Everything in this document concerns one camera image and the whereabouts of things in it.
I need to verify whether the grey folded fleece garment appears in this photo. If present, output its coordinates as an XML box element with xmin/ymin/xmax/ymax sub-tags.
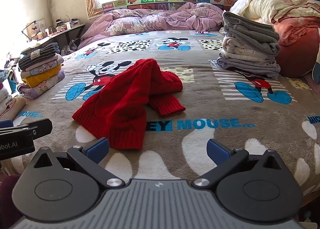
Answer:
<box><xmin>222</xmin><ymin>11</ymin><xmax>280</xmax><ymax>55</ymax></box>

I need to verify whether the desk lamp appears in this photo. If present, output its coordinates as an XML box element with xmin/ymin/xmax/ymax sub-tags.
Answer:
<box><xmin>21</xmin><ymin>20</ymin><xmax>38</xmax><ymax>43</ymax></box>

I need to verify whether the yellow knitted folded sweater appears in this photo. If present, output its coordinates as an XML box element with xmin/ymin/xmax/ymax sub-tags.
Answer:
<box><xmin>24</xmin><ymin>65</ymin><xmax>62</xmax><ymax>88</ymax></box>

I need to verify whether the purple floral duvet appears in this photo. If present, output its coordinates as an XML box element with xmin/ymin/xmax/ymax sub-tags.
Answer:
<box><xmin>79</xmin><ymin>2</ymin><xmax>224</xmax><ymax>44</ymax></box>

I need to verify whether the patterned cloth heap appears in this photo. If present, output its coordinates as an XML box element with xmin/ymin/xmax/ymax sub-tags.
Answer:
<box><xmin>61</xmin><ymin>39</ymin><xmax>82</xmax><ymax>55</ymax></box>

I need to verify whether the pale floral folded garment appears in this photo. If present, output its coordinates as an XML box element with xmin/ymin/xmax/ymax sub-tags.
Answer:
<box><xmin>21</xmin><ymin>60</ymin><xmax>59</xmax><ymax>77</ymax></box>

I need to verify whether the cream folded garment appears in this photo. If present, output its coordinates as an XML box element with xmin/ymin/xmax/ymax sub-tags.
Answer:
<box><xmin>220</xmin><ymin>36</ymin><xmax>278</xmax><ymax>63</ymax></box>

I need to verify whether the lavender floral folded garment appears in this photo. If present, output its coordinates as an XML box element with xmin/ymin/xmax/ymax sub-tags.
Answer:
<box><xmin>17</xmin><ymin>70</ymin><xmax>66</xmax><ymax>100</ymax></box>

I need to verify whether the pink folded garment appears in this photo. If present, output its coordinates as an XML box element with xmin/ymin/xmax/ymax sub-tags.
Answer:
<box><xmin>20</xmin><ymin>53</ymin><xmax>65</xmax><ymax>72</ymax></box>

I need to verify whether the red knitted sweater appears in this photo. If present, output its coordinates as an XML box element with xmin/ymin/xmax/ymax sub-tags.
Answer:
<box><xmin>72</xmin><ymin>58</ymin><xmax>186</xmax><ymax>150</ymax></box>

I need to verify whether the cartoon printed blanket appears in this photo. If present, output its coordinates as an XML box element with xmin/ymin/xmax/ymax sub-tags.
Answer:
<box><xmin>0</xmin><ymin>30</ymin><xmax>320</xmax><ymax>209</ymax></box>

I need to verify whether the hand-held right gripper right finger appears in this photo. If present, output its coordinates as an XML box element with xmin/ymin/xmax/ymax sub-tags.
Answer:
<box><xmin>191</xmin><ymin>138</ymin><xmax>288</xmax><ymax>189</ymax></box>

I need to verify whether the colourful alphabet headboard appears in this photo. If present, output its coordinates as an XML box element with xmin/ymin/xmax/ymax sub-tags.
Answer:
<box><xmin>101</xmin><ymin>0</ymin><xmax>237</xmax><ymax>14</ymax></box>

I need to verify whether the pile of pale folded clothes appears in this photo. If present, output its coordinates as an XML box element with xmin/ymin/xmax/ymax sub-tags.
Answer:
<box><xmin>0</xmin><ymin>69</ymin><xmax>27</xmax><ymax>119</ymax></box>

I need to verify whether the desk clutter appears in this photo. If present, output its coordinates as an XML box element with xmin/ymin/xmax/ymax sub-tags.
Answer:
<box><xmin>25</xmin><ymin>17</ymin><xmax>80</xmax><ymax>42</ymax></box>

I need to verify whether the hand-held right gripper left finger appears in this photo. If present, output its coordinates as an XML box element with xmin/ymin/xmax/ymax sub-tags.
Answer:
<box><xmin>32</xmin><ymin>137</ymin><xmax>126</xmax><ymax>189</ymax></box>

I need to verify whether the dark desk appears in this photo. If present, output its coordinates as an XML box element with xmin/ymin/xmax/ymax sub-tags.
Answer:
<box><xmin>21</xmin><ymin>22</ymin><xmax>87</xmax><ymax>54</ymax></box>

